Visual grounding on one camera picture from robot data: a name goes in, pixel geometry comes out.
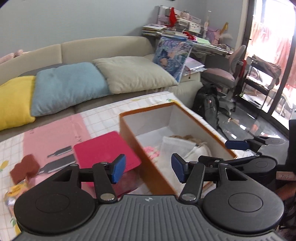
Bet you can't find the white fluffy cloth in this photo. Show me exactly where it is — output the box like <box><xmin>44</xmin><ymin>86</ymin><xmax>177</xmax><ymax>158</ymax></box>
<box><xmin>157</xmin><ymin>135</ymin><xmax>212</xmax><ymax>167</ymax></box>

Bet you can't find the pink white knitted hat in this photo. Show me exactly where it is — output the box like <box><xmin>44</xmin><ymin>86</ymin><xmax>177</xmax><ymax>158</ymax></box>
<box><xmin>144</xmin><ymin>146</ymin><xmax>160</xmax><ymax>160</ymax></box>

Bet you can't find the brown sponge block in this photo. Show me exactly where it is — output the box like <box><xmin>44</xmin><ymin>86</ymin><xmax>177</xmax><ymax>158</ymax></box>
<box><xmin>10</xmin><ymin>154</ymin><xmax>40</xmax><ymax>185</ymax></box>

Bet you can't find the yellow foil snack packet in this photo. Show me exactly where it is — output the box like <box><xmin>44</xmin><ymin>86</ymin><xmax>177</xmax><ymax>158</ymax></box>
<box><xmin>4</xmin><ymin>180</ymin><xmax>29</xmax><ymax>207</ymax></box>

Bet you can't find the pink checked tablecloth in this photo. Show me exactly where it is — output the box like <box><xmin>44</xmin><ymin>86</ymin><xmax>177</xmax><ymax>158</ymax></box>
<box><xmin>1</xmin><ymin>91</ymin><xmax>237</xmax><ymax>240</ymax></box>

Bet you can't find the black backpack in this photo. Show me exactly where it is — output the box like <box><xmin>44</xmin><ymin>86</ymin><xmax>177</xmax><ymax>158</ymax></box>
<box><xmin>191</xmin><ymin>84</ymin><xmax>219</xmax><ymax>130</ymax></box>

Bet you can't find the black metal rack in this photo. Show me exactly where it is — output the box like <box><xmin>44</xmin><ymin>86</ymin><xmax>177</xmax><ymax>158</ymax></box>
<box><xmin>240</xmin><ymin>55</ymin><xmax>281</xmax><ymax>110</ymax></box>

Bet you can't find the grey pink office chair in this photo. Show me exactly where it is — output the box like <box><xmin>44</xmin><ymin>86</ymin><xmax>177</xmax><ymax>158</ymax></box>
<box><xmin>202</xmin><ymin>45</ymin><xmax>246</xmax><ymax>115</ymax></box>

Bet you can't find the orange white cardboard box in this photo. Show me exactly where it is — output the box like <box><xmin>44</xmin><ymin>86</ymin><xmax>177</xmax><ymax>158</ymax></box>
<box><xmin>119</xmin><ymin>102</ymin><xmax>237</xmax><ymax>195</ymax></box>

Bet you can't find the blue pillow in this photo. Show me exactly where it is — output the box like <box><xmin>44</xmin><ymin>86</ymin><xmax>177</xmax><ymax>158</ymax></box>
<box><xmin>31</xmin><ymin>62</ymin><xmax>110</xmax><ymax>117</ymax></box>

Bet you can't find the yellow pillow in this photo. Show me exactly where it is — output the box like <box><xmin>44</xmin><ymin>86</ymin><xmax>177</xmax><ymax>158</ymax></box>
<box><xmin>0</xmin><ymin>76</ymin><xmax>36</xmax><ymax>130</ymax></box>

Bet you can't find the blue floral patterned cushion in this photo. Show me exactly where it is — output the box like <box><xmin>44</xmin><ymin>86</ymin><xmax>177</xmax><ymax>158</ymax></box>
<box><xmin>152</xmin><ymin>37</ymin><xmax>193</xmax><ymax>82</ymax></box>

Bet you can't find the beige grey pillow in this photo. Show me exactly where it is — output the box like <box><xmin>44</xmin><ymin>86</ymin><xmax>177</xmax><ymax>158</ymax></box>
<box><xmin>92</xmin><ymin>56</ymin><xmax>178</xmax><ymax>94</ymax></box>

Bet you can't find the cluttered desk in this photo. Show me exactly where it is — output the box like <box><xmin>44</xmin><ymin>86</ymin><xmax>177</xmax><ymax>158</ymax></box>
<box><xmin>141</xmin><ymin>5</ymin><xmax>233</xmax><ymax>63</ymax></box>

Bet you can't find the pink plush on sofa back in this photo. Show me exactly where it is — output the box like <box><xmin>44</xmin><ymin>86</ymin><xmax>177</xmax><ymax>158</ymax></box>
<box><xmin>0</xmin><ymin>49</ymin><xmax>23</xmax><ymax>64</ymax></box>

